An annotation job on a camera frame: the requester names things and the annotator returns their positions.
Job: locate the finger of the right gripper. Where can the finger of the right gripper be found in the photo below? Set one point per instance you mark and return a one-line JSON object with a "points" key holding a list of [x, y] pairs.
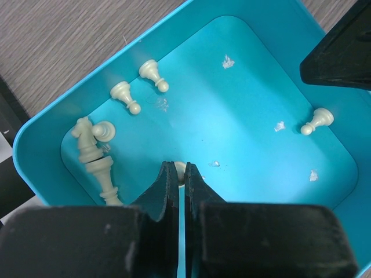
{"points": [[342, 58]]}

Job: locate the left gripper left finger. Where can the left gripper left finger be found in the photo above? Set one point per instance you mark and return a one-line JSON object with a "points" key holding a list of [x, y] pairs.
{"points": [[138, 240]]}

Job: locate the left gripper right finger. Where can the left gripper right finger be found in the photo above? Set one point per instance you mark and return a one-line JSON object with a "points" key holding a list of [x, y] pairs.
{"points": [[226, 239]]}

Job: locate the white chess piece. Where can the white chess piece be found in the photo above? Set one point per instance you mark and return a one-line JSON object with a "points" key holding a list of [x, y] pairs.
{"points": [[87, 144], [121, 92], [180, 168], [101, 170], [321, 117], [149, 70], [104, 131]]}

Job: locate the blue plastic tray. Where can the blue plastic tray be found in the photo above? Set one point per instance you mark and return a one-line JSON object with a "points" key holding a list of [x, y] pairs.
{"points": [[234, 108]]}

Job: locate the white chess piece in tray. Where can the white chess piece in tray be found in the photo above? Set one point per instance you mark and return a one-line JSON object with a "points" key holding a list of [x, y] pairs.
{"points": [[87, 144], [121, 92], [149, 70], [321, 117], [104, 131]]}

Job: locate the black white chess board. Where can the black white chess board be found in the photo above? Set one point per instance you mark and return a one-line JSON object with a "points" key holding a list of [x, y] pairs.
{"points": [[14, 191]]}

